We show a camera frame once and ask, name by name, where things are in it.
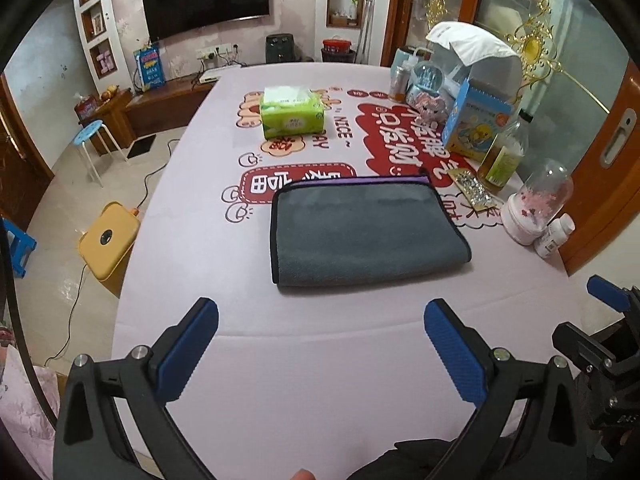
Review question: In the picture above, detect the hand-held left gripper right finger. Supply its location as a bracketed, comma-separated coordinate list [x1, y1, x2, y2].
[423, 298, 594, 480]

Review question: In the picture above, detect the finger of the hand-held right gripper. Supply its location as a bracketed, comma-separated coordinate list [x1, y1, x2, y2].
[586, 274, 640, 317]
[552, 322, 617, 377]

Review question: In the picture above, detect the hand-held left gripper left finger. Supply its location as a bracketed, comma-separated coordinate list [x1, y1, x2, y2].
[54, 297, 220, 480]

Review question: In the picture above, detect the grey towel with purple edge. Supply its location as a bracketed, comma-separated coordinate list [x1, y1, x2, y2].
[270, 175, 474, 290]

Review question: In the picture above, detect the white pill bottle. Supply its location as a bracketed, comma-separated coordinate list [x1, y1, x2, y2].
[533, 213, 576, 260]

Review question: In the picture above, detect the glass dome with pink flowers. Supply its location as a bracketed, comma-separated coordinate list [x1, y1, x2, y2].
[501, 158, 575, 246]

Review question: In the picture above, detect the yellow square floor heater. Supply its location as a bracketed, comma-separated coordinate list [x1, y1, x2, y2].
[77, 202, 142, 282]

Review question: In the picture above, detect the silver pill blister pack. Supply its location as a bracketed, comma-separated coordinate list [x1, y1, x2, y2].
[447, 165, 504, 209]

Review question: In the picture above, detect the bottle with yellow liquid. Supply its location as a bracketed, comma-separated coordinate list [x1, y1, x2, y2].
[477, 108, 535, 195]

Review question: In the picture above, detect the pink clothing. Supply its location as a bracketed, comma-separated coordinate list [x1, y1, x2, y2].
[0, 344, 59, 480]

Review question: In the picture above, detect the blue plastic step stool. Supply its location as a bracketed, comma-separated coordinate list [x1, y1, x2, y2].
[0, 217, 39, 279]

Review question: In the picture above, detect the black floor mat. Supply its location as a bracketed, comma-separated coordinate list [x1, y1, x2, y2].
[125, 135, 154, 159]

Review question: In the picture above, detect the blue cartoon carton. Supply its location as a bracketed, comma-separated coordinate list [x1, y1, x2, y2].
[442, 78, 516, 162]

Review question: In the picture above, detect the blue round stool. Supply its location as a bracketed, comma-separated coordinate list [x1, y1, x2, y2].
[73, 120, 129, 187]

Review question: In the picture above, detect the wooden television cabinet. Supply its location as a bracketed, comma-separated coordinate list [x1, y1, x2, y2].
[75, 72, 217, 157]

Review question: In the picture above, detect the green tissue pack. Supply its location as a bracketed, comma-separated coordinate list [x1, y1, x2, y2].
[258, 86, 327, 141]

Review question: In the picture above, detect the red box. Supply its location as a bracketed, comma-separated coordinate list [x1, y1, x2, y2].
[74, 94, 99, 121]

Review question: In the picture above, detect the gold door ornament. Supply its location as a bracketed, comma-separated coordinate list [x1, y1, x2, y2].
[504, 0, 566, 84]

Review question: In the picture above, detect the white set-top box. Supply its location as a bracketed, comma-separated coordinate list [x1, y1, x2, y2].
[198, 63, 242, 84]

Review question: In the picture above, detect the glass snow globe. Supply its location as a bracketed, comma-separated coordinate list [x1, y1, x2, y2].
[407, 59, 449, 112]

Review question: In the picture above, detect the blue printed board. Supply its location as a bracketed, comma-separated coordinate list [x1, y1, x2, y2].
[132, 43, 166, 92]

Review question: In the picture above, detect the white padded bag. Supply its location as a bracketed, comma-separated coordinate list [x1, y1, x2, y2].
[425, 21, 521, 67]

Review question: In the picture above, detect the pale blue kettle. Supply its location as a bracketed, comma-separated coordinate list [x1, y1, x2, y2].
[391, 45, 432, 81]

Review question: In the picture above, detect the black air fryer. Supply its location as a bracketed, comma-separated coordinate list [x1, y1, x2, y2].
[264, 33, 296, 65]

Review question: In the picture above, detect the white mop pole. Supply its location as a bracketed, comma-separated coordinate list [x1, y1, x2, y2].
[357, 0, 379, 66]

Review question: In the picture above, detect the black floor cable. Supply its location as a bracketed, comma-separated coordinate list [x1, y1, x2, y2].
[44, 259, 90, 367]

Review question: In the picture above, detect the silver door handle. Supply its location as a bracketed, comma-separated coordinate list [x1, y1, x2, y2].
[599, 108, 638, 169]

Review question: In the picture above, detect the white wall socket strip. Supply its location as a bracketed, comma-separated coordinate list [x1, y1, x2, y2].
[195, 42, 239, 59]

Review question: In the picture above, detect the white wall shelf unit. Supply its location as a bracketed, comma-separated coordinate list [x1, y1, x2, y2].
[72, 0, 127, 82]

